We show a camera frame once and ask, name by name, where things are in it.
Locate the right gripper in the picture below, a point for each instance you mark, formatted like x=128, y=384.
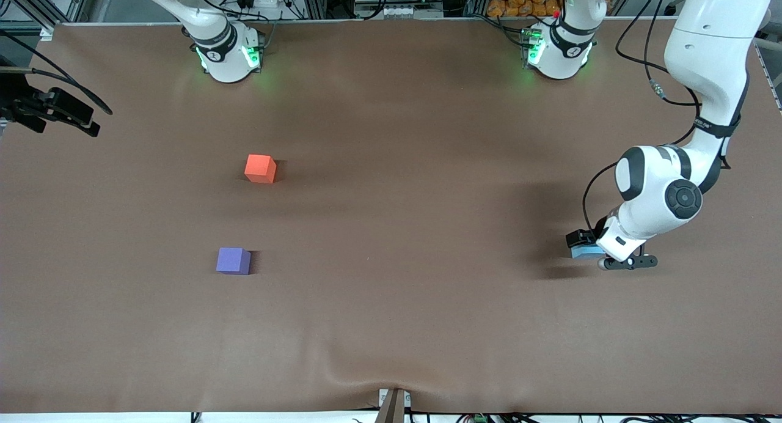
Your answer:
x=18, y=106

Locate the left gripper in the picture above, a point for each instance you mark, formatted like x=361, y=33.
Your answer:
x=597, y=229

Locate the light blue foam block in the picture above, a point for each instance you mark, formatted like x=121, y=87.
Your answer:
x=586, y=252

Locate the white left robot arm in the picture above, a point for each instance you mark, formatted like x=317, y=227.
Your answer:
x=708, y=38

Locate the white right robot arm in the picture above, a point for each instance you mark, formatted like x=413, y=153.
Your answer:
x=223, y=62

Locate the orange foam block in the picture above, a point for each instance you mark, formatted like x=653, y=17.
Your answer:
x=259, y=168

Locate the purple foam block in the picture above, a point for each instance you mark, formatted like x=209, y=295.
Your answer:
x=233, y=261

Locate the white terminal block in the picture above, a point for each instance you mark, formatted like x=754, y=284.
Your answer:
x=397, y=11

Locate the brown table cover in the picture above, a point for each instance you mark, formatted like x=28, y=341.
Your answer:
x=397, y=301

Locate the green plug connector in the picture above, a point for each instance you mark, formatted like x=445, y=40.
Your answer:
x=479, y=419

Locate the aluminium frame strut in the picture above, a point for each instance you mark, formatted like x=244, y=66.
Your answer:
x=30, y=10

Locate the white table bracket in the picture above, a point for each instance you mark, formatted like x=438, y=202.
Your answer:
x=408, y=400

